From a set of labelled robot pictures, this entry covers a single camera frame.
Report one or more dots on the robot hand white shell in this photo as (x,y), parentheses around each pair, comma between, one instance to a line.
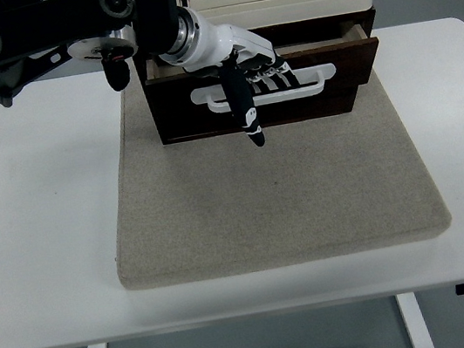
(218,43)

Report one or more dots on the dark wooden drawer case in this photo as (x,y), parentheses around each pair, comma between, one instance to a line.
(323,22)

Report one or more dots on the dark wooden drawer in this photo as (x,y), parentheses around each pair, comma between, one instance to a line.
(342,63)

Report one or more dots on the beige fabric mat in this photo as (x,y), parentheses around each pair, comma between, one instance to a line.
(263,204)

